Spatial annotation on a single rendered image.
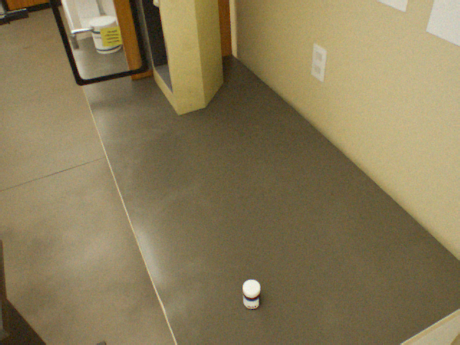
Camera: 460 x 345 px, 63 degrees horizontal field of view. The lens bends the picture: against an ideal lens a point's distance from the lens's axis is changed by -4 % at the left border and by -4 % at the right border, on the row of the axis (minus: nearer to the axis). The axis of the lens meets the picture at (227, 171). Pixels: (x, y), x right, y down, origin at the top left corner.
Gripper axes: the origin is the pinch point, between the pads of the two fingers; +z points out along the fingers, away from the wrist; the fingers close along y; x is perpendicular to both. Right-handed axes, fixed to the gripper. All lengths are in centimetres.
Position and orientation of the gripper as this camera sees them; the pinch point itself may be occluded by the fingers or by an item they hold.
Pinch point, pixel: (17, 14)
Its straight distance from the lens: 166.4
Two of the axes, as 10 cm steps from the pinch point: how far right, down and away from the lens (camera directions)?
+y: -4.3, -5.9, 6.8
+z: 9.0, -3.2, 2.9
